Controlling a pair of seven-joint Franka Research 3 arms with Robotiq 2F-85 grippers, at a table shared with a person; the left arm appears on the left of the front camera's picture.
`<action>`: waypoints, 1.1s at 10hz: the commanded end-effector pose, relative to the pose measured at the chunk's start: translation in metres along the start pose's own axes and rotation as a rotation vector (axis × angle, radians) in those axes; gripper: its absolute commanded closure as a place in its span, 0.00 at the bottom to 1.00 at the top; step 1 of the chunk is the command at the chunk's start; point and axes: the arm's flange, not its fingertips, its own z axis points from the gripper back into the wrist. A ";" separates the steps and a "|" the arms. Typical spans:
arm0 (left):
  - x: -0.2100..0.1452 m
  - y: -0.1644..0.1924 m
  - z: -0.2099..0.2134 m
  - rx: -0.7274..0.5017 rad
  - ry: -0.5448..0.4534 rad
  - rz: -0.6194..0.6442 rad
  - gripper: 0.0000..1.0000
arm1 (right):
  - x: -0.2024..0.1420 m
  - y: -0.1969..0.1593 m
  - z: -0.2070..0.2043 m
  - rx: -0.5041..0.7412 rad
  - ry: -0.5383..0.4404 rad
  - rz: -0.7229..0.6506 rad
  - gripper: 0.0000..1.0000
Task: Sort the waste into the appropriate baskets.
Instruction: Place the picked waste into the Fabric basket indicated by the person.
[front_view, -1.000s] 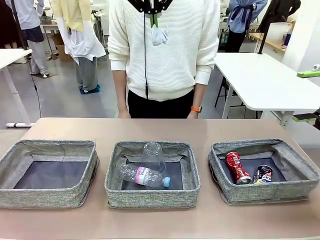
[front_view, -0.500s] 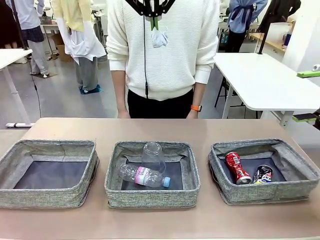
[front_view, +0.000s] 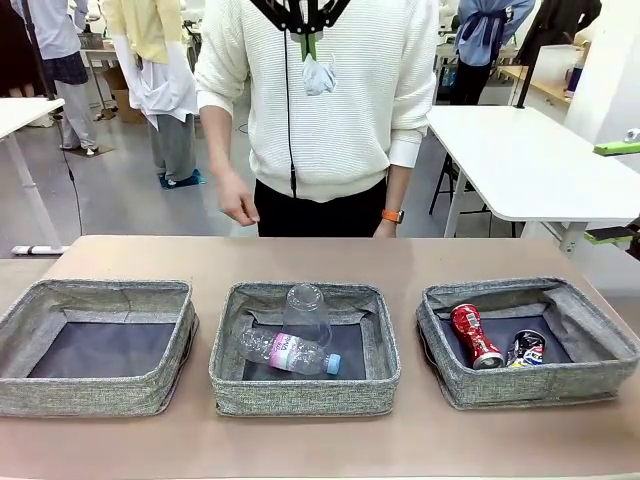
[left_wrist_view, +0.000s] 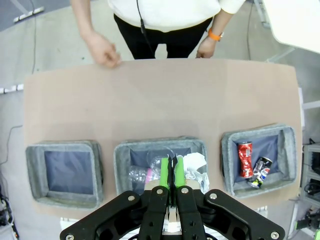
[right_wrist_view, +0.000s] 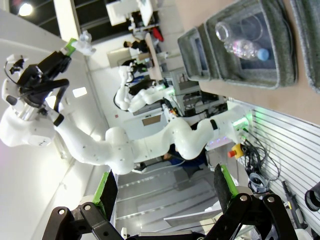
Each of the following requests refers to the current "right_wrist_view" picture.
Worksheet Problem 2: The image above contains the red emergency stop button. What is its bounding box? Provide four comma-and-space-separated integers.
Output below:
227, 143, 243, 159

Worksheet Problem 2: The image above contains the slatted aluminium panel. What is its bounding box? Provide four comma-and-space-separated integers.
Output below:
234, 99, 320, 226

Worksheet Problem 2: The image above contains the white tissue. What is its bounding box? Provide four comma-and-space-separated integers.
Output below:
74, 30, 97, 56

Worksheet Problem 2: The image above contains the clear plastic cup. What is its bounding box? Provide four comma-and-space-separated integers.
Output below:
214, 14, 265, 45

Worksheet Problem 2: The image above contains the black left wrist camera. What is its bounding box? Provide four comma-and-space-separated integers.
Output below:
17, 64, 45, 87

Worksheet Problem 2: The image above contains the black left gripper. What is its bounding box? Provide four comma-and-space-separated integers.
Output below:
37, 37, 78, 81

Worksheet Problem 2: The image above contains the grey fabric basket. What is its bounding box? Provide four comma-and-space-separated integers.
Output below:
291, 0, 320, 95
204, 0, 300, 90
177, 27, 221, 82

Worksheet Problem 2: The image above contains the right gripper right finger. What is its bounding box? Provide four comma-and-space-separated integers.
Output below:
203, 163, 298, 240

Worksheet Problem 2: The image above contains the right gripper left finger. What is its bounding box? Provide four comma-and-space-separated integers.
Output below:
49, 169, 119, 240

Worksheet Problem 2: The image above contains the black camera lens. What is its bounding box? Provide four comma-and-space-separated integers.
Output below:
304, 182, 320, 212

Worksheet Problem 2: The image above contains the black tool handle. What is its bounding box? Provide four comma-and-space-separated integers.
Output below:
281, 179, 308, 230

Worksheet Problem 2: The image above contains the round ceiling lamp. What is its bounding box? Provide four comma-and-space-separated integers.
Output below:
18, 2, 33, 17

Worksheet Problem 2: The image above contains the bundle of grey cables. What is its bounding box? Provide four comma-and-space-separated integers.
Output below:
239, 137, 281, 196

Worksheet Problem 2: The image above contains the clear bottle with blue cap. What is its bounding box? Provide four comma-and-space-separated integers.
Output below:
223, 38, 271, 62

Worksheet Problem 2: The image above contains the person with black hair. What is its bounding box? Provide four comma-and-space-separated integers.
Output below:
123, 39, 148, 54

